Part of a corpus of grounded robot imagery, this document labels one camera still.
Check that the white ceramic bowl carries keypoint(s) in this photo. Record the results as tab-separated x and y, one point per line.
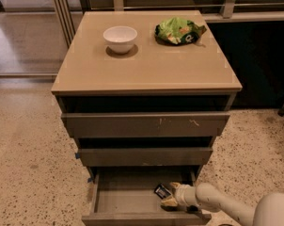
120	39

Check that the metal railing frame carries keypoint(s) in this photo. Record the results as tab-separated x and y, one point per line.
167	0

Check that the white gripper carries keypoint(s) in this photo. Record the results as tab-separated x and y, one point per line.
181	195

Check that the middle grey drawer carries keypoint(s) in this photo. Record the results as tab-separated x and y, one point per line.
144	157

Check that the top grey drawer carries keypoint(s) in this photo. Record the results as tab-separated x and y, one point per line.
175	124

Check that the grey drawer cabinet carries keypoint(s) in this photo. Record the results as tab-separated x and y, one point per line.
151	78

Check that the green chip bag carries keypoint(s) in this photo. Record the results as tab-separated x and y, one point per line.
179	31

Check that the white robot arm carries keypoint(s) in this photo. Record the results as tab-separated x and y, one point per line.
268	212

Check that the bottom open grey drawer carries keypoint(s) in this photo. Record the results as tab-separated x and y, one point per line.
125	196

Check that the blueberry rxbar dark wrapper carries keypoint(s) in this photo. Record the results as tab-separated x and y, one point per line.
162	192

